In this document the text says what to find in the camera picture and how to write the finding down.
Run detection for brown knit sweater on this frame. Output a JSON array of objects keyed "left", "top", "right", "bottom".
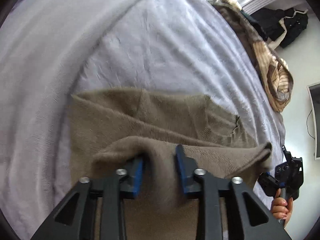
[{"left": 69, "top": 88, "right": 272, "bottom": 239}]

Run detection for dark clothes on rack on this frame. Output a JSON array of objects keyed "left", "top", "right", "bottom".
[{"left": 242, "top": 8, "right": 309, "bottom": 49}]

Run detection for person's right hand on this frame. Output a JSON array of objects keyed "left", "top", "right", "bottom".
[{"left": 270, "top": 189, "right": 293, "bottom": 226}]

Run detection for tan striped garment pile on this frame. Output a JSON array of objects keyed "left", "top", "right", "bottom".
[{"left": 206, "top": 0, "right": 293, "bottom": 113}]

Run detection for lavender embossed bedspread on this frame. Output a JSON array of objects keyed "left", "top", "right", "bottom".
[{"left": 72, "top": 0, "right": 287, "bottom": 210}]

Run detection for lavender plush blanket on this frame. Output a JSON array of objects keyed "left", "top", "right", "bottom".
[{"left": 1, "top": 0, "right": 138, "bottom": 239}]

